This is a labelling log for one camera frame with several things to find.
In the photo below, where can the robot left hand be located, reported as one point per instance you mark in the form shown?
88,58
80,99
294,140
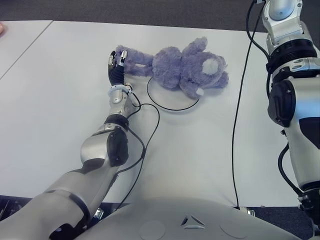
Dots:
116,75

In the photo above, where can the purple plush doll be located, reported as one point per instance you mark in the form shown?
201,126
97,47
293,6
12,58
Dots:
175,65

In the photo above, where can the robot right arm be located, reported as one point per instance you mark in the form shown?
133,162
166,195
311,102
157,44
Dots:
297,100

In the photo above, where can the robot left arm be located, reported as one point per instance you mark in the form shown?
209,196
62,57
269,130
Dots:
97,147

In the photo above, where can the white plate with black rim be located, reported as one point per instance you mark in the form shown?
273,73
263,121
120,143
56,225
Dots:
172,101

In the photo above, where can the pink object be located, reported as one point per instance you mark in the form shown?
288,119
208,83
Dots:
1,29

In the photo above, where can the grey robot torso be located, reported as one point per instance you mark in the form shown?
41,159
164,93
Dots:
187,222

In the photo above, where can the metal table frame bracket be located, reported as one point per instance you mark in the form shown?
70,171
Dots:
250,212
98,213

